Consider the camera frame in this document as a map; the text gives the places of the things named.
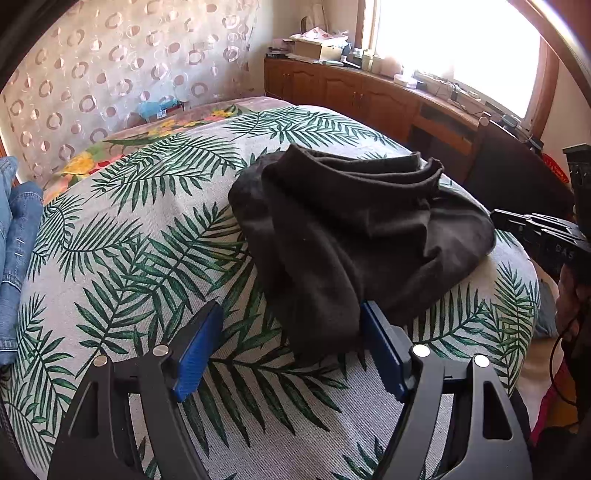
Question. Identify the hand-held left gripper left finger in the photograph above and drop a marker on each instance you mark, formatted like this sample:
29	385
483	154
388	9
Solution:
198	350

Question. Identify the black pants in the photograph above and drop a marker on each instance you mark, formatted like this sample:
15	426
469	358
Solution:
351	240

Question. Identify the floral blanket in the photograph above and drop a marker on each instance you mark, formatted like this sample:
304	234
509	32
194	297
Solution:
138	138

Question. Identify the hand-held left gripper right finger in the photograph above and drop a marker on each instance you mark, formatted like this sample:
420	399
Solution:
383	353

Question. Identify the loose papers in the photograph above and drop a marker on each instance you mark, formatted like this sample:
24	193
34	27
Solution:
325	34

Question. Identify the person's right hand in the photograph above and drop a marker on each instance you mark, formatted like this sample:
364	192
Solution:
569	309

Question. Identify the group of white bottles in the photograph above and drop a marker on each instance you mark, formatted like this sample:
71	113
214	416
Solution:
381	62

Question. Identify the long wooden cabinet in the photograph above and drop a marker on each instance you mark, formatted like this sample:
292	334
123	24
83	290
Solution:
351	92

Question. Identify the leaf print bed sheet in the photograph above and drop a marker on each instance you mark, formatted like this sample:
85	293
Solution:
138	258

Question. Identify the wooden frame window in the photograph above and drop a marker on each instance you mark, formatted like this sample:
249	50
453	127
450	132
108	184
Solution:
452	41

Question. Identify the cardboard box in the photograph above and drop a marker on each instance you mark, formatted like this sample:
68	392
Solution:
316	48

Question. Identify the blue plastic bag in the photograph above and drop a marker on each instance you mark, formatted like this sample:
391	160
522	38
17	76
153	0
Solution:
157	110

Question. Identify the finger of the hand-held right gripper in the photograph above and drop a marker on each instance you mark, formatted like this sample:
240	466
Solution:
579	175
517	222

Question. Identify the blue jeans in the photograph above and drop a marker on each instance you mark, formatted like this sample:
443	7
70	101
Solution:
18	240

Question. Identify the white power strip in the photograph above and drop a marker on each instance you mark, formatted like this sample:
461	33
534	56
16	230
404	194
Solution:
445	85

